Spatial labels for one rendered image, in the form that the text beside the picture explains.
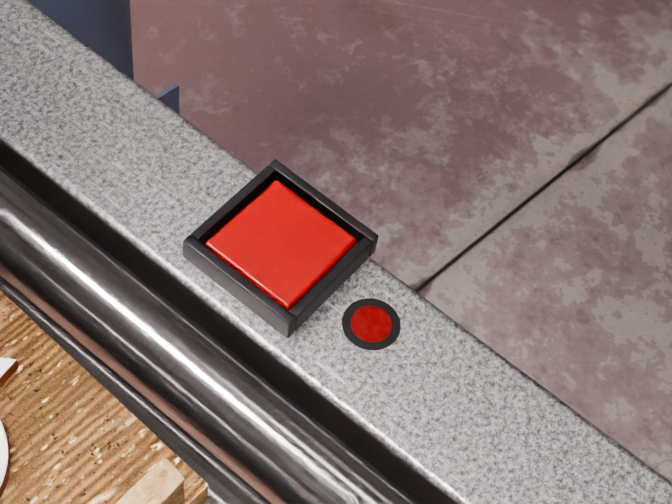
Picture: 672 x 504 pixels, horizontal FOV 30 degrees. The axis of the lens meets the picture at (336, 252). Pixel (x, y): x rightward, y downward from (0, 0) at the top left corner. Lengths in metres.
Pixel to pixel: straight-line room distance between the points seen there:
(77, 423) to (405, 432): 0.17
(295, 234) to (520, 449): 0.17
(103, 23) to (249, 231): 0.75
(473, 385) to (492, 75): 1.39
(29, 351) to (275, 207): 0.16
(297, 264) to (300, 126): 1.24
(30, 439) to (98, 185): 0.17
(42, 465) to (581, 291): 1.30
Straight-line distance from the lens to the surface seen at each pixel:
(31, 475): 0.62
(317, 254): 0.68
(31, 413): 0.63
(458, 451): 0.65
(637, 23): 2.18
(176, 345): 0.66
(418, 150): 1.91
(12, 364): 0.63
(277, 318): 0.66
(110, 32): 1.43
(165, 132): 0.74
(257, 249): 0.68
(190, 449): 0.64
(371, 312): 0.68
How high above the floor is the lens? 1.50
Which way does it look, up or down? 57 degrees down
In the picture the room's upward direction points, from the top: 11 degrees clockwise
